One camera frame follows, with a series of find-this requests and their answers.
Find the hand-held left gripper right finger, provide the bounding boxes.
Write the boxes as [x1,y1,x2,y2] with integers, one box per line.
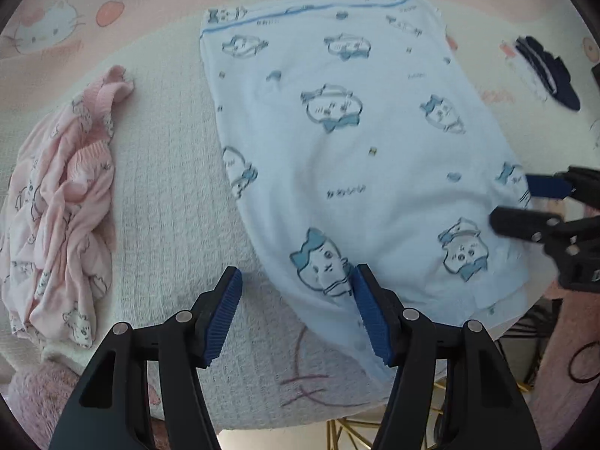
[352,264,542,450]

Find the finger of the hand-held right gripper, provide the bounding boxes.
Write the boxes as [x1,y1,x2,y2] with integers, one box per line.
[525,166,600,207]
[489,206,563,245]

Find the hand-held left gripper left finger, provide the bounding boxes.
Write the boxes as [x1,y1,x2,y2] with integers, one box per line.
[49,266,243,450]

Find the pale blue printed pajama pants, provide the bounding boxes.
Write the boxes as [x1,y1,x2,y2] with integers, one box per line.
[199,0,534,384]

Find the person's right forearm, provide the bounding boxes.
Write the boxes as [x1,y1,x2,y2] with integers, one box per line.
[534,286,600,397]

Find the navy blue garment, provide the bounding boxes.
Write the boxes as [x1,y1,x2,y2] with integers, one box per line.
[512,35,583,113]

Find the pink cat printed blanket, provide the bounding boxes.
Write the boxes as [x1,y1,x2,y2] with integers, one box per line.
[0,0,600,432]

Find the pink printed pajama pants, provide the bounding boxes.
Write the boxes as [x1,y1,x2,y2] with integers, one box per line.
[0,64,136,351]

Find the person's pink fluffy clothing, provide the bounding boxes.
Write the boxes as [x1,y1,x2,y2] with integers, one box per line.
[0,361,97,434]

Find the black cable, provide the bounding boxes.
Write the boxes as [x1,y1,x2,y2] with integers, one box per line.
[568,341,600,384]

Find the gold wire table base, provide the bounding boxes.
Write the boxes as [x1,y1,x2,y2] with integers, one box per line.
[325,379,452,450]

